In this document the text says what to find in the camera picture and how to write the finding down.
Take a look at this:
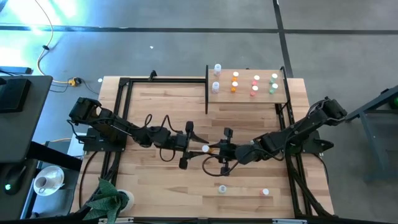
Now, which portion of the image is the dark grey desk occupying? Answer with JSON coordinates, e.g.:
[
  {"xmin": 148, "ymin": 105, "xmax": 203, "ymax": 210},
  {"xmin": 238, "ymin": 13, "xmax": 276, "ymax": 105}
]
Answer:
[{"xmin": 0, "ymin": 74, "xmax": 53, "ymax": 164}]

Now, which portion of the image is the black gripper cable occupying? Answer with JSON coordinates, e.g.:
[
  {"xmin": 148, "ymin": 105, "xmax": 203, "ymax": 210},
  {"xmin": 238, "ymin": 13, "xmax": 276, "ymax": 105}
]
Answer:
[{"xmin": 201, "ymin": 154, "xmax": 241, "ymax": 178}]

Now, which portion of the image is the white paper sheet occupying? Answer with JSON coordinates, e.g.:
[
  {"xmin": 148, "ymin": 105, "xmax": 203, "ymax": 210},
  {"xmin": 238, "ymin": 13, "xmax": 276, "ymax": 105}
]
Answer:
[{"xmin": 67, "ymin": 133, "xmax": 86, "ymax": 157}]

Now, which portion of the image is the silver metal bracket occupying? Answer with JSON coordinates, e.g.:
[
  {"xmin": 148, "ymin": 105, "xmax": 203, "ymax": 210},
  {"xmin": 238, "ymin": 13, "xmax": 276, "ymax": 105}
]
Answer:
[
  {"xmin": 98, "ymin": 217, "xmax": 134, "ymax": 224},
  {"xmin": 272, "ymin": 218, "xmax": 308, "ymax": 224}
]

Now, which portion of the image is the black computer mouse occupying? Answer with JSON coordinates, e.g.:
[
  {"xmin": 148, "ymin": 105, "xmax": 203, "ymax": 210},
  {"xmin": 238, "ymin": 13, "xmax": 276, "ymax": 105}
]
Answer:
[{"xmin": 3, "ymin": 164, "xmax": 26, "ymax": 196}]

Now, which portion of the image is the green leafy plant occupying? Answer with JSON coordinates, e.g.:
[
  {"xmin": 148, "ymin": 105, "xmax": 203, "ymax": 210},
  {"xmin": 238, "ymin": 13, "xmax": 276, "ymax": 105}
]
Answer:
[{"xmin": 82, "ymin": 178, "xmax": 130, "ymax": 223}]

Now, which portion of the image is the yellow cable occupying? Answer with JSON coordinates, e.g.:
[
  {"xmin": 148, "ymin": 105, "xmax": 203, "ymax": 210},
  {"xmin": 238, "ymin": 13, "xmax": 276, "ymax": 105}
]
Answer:
[{"xmin": 33, "ymin": 0, "xmax": 78, "ymax": 85}]

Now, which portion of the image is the white plant pot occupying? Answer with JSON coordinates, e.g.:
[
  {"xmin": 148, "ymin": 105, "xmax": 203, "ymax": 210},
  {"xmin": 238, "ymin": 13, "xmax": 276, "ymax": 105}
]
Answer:
[{"xmin": 115, "ymin": 189, "xmax": 135, "ymax": 213}]

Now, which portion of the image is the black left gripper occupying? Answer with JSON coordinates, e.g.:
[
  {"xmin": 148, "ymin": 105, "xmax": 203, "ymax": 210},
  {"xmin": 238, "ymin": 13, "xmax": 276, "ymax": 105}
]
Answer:
[{"xmin": 169, "ymin": 121, "xmax": 206, "ymax": 170}]

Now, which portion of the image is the black metal shelf leg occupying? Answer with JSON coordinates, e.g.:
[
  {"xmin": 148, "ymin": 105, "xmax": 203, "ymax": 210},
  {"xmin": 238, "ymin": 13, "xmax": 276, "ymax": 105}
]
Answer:
[
  {"xmin": 205, "ymin": 64, "xmax": 210, "ymax": 115},
  {"xmin": 279, "ymin": 65, "xmax": 292, "ymax": 108}
]

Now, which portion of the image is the black power strip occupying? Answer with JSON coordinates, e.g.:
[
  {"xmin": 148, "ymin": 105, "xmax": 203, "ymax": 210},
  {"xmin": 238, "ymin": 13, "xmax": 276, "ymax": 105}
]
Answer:
[{"xmin": 0, "ymin": 65, "xmax": 32, "ymax": 75}]

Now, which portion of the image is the black rectangular device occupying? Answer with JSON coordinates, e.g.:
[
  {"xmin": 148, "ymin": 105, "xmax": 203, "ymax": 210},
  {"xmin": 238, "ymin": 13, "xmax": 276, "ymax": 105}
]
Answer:
[{"xmin": 0, "ymin": 77, "xmax": 32, "ymax": 113}]

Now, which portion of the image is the white cup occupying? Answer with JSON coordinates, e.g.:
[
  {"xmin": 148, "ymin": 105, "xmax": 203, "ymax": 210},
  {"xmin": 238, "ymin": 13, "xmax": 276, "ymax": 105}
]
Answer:
[{"xmin": 34, "ymin": 175, "xmax": 52, "ymax": 192}]

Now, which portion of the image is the blue-grey metal cart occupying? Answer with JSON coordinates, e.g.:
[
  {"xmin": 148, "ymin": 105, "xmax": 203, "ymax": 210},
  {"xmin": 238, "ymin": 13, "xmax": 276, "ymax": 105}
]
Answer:
[{"xmin": 344, "ymin": 84, "xmax": 398, "ymax": 184}]

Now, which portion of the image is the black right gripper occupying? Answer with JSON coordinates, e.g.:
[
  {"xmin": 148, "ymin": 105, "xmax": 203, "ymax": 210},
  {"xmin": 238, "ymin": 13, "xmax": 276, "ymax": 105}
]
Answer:
[{"xmin": 207, "ymin": 127, "xmax": 238, "ymax": 177}]

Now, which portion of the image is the wooden shelf board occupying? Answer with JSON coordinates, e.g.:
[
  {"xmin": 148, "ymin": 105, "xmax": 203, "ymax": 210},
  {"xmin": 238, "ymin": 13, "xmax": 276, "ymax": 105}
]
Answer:
[{"xmin": 207, "ymin": 68, "xmax": 287, "ymax": 104}]

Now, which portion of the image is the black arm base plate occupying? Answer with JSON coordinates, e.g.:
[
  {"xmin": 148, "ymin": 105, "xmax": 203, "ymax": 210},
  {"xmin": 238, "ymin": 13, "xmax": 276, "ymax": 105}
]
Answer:
[
  {"xmin": 75, "ymin": 126, "xmax": 129, "ymax": 153},
  {"xmin": 279, "ymin": 130, "xmax": 335, "ymax": 156}
]

